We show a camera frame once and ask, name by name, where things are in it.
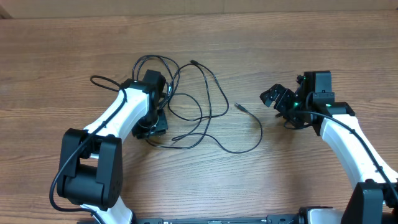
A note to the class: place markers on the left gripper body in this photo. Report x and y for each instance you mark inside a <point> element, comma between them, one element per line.
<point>153,123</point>

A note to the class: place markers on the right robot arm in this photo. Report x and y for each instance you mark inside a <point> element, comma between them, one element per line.
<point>374,183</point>

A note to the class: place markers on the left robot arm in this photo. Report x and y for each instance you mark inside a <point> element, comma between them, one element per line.
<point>90,173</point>

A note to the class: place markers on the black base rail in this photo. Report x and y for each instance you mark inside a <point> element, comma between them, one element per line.
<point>217,221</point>

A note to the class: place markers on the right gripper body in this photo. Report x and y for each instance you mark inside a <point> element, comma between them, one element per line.
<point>288,105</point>

